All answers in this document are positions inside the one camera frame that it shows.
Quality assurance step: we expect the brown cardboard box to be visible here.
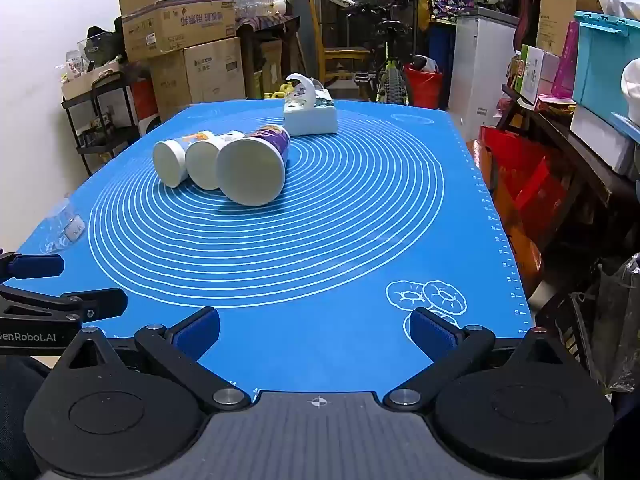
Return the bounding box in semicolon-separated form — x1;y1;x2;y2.
182;37;247;106
149;52;194;122

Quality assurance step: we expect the large printed cardboard box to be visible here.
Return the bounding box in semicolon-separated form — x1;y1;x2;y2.
118;0;237;64

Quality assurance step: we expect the tall brown cardboard sheet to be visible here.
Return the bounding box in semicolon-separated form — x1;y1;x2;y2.
535;0;604;57

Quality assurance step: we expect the blue baking mat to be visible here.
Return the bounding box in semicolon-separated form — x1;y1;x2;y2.
10;100;534;402

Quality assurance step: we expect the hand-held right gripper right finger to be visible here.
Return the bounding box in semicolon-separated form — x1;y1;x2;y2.
383;307;589;411

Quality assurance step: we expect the teal plastic storage bin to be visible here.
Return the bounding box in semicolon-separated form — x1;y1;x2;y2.
571;10;640;122

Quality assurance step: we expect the white cabinet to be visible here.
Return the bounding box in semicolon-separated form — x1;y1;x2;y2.
447;7;521;144

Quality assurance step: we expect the pink box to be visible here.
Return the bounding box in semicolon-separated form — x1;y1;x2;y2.
551;19;580;100

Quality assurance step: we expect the clear plastic bag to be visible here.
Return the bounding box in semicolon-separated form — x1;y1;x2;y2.
589;252;640;394

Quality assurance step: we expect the large purple paper cup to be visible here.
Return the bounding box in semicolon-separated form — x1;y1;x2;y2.
215;124;292;207

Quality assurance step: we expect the small white paper cup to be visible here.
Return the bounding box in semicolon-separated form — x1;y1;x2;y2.
152;131;212;189

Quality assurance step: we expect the white rectangular box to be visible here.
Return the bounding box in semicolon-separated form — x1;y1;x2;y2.
283;97;339;137

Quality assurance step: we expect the white curved plastic item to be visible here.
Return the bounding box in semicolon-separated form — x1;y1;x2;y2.
284;73;321;111

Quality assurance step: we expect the white flat box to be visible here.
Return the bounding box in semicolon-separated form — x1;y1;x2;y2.
569;104;640;177

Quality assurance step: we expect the black green bicycle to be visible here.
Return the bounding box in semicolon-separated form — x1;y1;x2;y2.
327;0;427;107

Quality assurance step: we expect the red shopping bag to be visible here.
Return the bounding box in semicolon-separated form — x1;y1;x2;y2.
477;125;569;242

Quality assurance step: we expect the dark wooden side table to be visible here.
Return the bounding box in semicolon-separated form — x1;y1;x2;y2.
235;14;301;101

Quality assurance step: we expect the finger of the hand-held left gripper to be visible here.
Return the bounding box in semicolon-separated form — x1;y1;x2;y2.
0;250;66;284
0;285;129;322

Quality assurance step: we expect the white green carton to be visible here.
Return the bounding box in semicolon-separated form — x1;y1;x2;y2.
517;43;560;106

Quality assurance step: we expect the black plastic crate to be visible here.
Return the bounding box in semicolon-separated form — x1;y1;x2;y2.
536;289;602;372

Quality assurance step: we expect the wooden chair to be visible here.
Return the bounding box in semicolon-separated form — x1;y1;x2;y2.
307;0;371;89

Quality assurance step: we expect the clear plastic packet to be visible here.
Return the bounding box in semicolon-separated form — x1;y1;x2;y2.
39;199;89;256

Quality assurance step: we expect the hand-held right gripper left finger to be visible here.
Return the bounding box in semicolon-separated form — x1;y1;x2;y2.
52;307;252;414

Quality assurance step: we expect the black metal cart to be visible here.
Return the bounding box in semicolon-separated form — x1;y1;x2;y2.
61;70;152;177

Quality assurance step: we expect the red bucket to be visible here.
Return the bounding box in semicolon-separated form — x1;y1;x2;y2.
403;62;445;110

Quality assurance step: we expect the medium white paper cup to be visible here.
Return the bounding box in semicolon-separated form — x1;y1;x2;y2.
185;130;246;191

